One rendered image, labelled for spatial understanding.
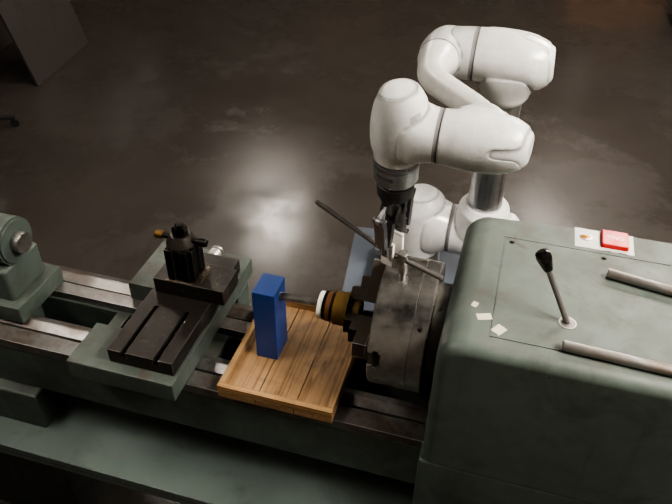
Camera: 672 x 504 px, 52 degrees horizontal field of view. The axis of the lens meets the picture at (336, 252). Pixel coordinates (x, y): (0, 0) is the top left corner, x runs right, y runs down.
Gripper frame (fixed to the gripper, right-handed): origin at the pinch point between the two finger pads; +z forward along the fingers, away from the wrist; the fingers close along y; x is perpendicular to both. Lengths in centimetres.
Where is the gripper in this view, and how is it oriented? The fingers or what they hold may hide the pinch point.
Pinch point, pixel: (392, 248)
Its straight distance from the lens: 150.3
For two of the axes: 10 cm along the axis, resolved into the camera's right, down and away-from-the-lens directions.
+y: -5.9, 6.0, -5.3
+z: 0.3, 6.8, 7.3
